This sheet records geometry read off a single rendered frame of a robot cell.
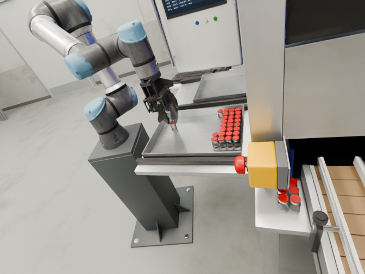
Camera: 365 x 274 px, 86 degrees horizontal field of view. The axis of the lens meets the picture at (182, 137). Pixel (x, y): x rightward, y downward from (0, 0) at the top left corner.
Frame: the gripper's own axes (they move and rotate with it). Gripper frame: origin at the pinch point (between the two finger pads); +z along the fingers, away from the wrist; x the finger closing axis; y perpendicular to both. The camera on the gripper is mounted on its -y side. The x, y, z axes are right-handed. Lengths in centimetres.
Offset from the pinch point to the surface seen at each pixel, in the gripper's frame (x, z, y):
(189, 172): 10.7, 5.8, 21.6
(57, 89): -435, 68, -294
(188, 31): -8, -14, -80
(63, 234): -131, 91, 19
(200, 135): 11.2, 5.6, 4.1
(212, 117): 14.0, 5.7, -6.9
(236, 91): 22.9, 5.8, -26.1
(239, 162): 27.8, -7.1, 29.7
